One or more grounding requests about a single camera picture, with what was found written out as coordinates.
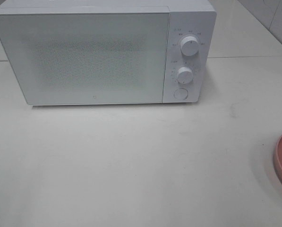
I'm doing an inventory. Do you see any round white door button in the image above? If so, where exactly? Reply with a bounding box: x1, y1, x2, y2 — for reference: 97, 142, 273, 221
174, 88, 188, 100

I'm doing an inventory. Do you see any white microwave door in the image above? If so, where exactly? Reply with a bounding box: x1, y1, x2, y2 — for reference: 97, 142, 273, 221
0, 13, 169, 105

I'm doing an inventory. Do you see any lower white round knob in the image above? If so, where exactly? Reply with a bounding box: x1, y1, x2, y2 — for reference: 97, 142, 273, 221
176, 67, 194, 84

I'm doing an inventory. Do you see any white round knob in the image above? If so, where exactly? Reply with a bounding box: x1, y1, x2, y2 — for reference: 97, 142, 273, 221
176, 67, 194, 84
179, 34, 199, 56

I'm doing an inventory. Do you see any upper white round knob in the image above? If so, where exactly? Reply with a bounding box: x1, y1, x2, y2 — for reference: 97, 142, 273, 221
179, 34, 199, 56

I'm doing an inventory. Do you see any white microwave oven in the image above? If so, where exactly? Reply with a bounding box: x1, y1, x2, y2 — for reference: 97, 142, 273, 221
0, 0, 217, 105

